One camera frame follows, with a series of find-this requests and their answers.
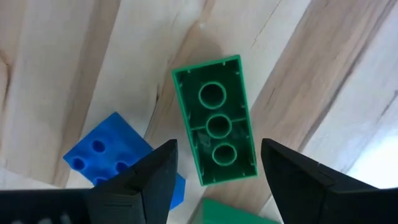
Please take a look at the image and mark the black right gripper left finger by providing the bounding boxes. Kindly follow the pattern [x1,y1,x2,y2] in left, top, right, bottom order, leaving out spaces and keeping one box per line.
[86,139,179,224]

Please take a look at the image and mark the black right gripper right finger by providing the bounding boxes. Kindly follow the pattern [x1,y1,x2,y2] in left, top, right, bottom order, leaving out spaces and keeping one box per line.
[261,139,355,224]

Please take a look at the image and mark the blue toy building block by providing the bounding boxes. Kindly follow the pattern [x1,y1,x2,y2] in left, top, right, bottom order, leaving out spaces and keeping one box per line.
[63,111,187,211]

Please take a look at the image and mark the green toy building block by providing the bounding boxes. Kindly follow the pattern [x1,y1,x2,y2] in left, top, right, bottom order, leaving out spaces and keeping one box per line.
[198,198,280,224]
[172,55,259,187]

